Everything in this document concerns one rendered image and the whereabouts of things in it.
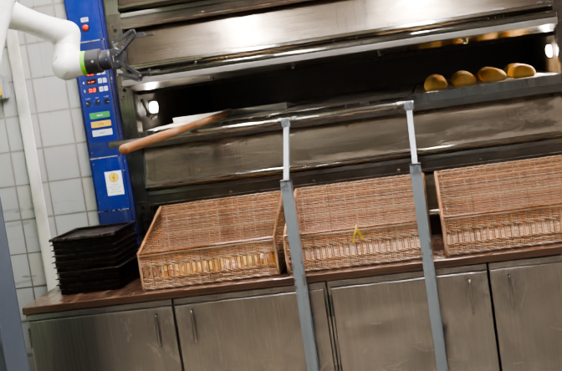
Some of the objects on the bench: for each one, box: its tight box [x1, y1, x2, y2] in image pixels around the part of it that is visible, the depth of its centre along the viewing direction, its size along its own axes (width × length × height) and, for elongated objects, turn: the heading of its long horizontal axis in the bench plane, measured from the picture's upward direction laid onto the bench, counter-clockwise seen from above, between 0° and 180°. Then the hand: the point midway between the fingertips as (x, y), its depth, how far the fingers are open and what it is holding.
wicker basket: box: [136, 191, 286, 292], centre depth 429 cm, size 49×56×28 cm
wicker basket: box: [281, 172, 432, 274], centre depth 420 cm, size 49×56×28 cm
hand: (154, 53), depth 395 cm, fingers open, 13 cm apart
